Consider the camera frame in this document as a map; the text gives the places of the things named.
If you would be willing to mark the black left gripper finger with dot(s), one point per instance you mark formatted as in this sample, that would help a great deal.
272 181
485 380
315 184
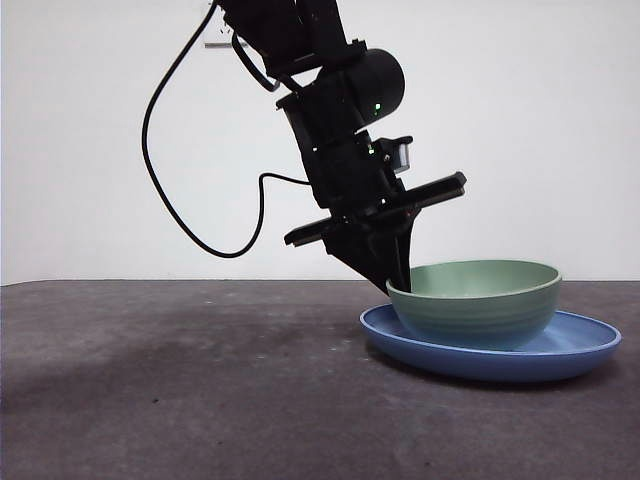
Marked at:
365 255
406 255

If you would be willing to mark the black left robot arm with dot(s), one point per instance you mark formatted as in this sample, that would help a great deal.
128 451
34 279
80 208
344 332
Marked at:
340 95

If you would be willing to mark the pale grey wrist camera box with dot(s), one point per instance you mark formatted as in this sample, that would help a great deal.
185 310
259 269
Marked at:
402 155

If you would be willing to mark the white wall socket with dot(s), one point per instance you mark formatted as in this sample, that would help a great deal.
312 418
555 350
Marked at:
215 37

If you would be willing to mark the green ribbed bowl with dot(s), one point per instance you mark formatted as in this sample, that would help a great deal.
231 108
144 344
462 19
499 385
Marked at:
475 315

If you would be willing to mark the blue plate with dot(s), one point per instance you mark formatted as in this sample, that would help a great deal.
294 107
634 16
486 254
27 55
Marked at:
450 362

